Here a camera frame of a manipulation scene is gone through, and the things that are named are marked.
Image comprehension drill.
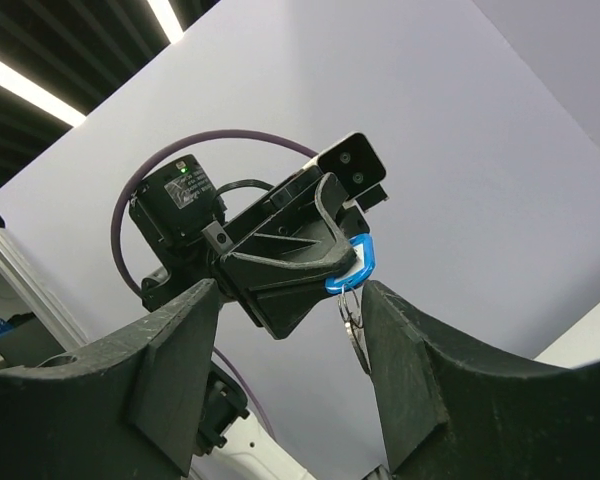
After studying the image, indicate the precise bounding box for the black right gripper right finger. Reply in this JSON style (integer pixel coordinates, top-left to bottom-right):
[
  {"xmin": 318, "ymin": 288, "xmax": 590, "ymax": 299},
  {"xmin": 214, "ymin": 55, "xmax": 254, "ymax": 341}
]
[{"xmin": 362, "ymin": 281, "xmax": 600, "ymax": 479}]

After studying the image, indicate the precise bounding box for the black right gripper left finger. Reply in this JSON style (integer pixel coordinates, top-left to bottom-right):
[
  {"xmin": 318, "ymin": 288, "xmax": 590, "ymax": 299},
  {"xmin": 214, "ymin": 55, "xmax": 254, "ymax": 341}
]
[{"xmin": 0, "ymin": 279, "xmax": 219, "ymax": 479}]

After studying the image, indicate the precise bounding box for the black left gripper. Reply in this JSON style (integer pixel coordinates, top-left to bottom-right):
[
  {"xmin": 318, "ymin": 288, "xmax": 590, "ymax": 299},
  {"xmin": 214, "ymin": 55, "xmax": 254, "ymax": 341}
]
[{"xmin": 210, "ymin": 169, "xmax": 370, "ymax": 340}]

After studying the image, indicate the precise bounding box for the blue key tag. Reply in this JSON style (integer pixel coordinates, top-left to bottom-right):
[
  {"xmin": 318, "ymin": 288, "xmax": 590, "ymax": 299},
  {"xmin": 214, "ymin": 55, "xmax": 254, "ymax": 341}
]
[{"xmin": 325, "ymin": 233, "xmax": 376, "ymax": 295}]

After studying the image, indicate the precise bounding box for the silver key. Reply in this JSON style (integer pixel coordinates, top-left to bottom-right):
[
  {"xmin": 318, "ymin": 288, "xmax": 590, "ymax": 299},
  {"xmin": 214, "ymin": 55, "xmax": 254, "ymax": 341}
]
[{"xmin": 345, "ymin": 321, "xmax": 371, "ymax": 376}]

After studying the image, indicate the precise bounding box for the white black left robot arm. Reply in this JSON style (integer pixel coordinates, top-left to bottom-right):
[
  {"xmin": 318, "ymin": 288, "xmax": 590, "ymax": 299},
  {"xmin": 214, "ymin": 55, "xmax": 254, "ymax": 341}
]
[{"xmin": 129, "ymin": 155, "xmax": 376, "ymax": 340}]

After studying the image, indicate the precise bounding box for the ceiling light strip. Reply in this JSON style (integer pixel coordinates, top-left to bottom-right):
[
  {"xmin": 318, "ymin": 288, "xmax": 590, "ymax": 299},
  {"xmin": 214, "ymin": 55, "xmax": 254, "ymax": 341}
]
[{"xmin": 0, "ymin": 61, "xmax": 86, "ymax": 127}]

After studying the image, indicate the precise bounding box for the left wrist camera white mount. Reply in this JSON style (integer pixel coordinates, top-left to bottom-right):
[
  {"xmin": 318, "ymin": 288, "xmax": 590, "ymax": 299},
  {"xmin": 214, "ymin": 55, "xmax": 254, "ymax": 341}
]
[{"xmin": 303, "ymin": 132, "xmax": 389, "ymax": 212}]

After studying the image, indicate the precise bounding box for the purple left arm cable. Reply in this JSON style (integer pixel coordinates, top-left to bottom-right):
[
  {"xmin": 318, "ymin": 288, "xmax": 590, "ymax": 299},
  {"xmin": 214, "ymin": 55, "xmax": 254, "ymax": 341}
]
[{"xmin": 110, "ymin": 128, "xmax": 319, "ymax": 436}]

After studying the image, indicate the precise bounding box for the aluminium frame rail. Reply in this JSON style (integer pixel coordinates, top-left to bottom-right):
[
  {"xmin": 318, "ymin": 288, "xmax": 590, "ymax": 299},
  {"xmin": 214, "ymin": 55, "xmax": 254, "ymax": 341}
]
[{"xmin": 0, "ymin": 228, "xmax": 88, "ymax": 351}]

